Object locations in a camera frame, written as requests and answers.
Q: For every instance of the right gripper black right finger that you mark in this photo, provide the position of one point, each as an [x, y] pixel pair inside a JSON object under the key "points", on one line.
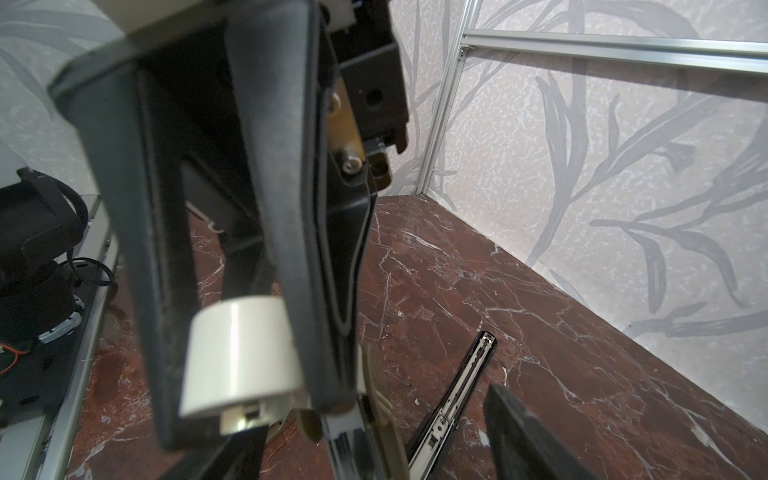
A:
{"points": [[521, 446]]}

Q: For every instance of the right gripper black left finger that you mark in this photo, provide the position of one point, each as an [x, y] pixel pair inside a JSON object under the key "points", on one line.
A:
{"points": [[239, 457]]}

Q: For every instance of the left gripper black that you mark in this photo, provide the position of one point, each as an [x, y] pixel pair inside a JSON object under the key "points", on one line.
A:
{"points": [[316, 220]]}

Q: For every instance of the white mini stapler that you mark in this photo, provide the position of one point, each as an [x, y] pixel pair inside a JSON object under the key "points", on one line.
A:
{"points": [[243, 368]]}

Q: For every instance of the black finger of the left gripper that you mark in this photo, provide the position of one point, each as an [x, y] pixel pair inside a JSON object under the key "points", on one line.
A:
{"points": [[160, 130]]}

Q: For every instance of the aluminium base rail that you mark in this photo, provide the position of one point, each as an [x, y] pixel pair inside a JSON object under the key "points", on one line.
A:
{"points": [[49, 321]]}

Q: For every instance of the aluminium frame crossbar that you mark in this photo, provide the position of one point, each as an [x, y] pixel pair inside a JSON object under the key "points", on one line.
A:
{"points": [[730, 56]]}

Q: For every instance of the black stapler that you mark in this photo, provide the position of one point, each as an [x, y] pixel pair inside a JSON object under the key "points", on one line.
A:
{"points": [[365, 443]]}

